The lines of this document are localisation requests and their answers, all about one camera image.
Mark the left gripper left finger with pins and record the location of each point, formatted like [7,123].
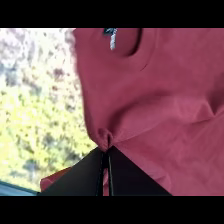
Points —
[80,175]

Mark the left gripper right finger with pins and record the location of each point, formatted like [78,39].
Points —
[133,176]

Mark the red T-shirt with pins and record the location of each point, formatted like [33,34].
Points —
[150,100]

